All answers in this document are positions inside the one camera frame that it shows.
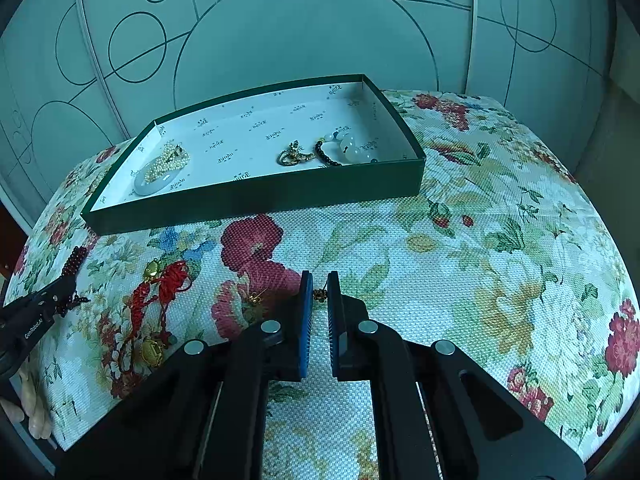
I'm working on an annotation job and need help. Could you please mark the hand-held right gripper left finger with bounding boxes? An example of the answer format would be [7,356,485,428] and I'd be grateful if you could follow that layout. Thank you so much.
[55,269,315,480]

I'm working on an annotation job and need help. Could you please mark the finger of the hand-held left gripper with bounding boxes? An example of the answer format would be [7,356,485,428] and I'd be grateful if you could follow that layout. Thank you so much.
[1,276,79,318]

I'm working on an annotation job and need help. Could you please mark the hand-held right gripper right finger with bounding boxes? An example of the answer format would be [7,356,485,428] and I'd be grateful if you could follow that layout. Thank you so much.
[326,270,587,480]

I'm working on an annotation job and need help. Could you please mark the dark red bead bracelet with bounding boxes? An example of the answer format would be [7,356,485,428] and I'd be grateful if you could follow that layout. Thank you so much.
[56,246,92,317]

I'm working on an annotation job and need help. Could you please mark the pale jade bangle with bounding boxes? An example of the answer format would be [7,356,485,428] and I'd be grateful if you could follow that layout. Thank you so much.
[132,162,189,197]

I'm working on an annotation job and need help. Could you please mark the gold brooch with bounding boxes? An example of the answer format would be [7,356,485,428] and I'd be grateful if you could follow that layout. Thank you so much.
[276,140,317,167]

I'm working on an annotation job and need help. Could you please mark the pearl necklace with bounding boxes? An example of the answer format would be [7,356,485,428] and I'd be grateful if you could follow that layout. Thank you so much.
[142,142,194,184]

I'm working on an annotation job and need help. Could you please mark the black and white bead bracelet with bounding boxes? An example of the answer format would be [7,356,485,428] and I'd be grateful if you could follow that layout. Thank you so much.
[314,130,381,168]

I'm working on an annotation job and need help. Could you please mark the green shallow cardboard box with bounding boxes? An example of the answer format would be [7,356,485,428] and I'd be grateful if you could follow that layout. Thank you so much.
[80,73,427,235]

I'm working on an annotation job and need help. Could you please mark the person's left hand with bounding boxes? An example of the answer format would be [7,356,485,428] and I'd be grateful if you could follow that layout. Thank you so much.
[0,367,54,442]

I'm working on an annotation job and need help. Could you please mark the floral tablecloth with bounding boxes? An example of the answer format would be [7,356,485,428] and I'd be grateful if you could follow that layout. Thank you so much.
[2,90,640,480]

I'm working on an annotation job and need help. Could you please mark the frosted glass wardrobe door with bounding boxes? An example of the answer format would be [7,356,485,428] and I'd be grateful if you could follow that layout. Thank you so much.
[0,0,127,223]
[464,0,617,182]
[76,0,476,137]

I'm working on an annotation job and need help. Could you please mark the red knotted cord charm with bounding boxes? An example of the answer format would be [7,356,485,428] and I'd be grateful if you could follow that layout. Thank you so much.
[99,258,194,378]

